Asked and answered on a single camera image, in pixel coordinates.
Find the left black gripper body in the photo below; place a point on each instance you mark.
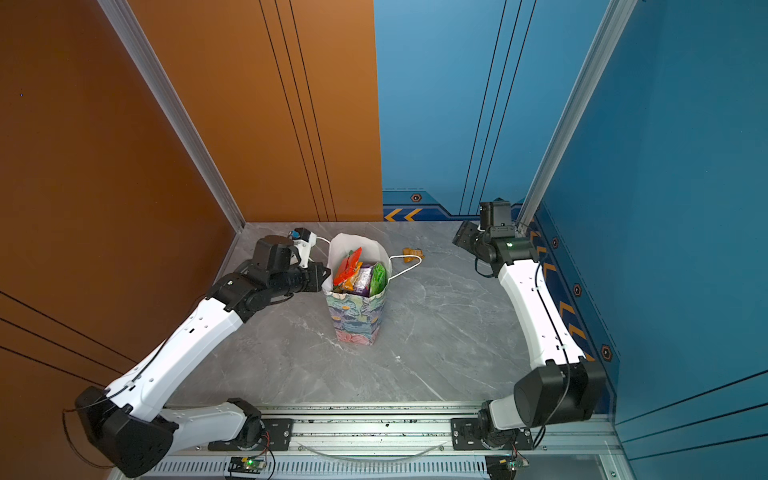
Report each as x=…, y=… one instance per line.
x=298, y=280

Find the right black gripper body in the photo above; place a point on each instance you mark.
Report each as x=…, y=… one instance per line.
x=472, y=239

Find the small red snack packet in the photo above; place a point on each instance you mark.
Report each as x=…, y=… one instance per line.
x=348, y=267

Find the purple white snack bag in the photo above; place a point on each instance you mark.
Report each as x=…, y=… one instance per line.
x=362, y=281

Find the floral white paper bag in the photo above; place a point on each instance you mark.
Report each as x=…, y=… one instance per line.
x=357, y=319

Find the large green chips bag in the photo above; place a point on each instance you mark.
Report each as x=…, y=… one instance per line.
x=379, y=279

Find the yellow orange snack packet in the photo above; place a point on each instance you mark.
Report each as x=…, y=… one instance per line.
x=348, y=286

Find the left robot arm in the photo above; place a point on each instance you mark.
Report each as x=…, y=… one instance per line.
x=129, y=422

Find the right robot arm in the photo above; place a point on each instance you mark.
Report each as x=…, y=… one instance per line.
x=562, y=385

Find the small orange snack packet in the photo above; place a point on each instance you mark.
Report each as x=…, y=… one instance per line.
x=411, y=255

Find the left circuit board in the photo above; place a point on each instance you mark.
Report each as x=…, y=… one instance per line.
x=239, y=466

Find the circuit board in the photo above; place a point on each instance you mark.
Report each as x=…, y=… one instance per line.
x=239, y=466
x=505, y=467

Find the right circuit board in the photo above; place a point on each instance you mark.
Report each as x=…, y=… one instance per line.
x=505, y=467

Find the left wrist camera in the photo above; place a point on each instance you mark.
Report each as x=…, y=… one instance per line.
x=304, y=240

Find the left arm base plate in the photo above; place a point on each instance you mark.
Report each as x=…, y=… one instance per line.
x=258, y=435

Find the aluminium rail frame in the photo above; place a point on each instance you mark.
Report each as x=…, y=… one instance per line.
x=403, y=440

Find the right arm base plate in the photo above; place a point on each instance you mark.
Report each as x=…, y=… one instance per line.
x=470, y=434

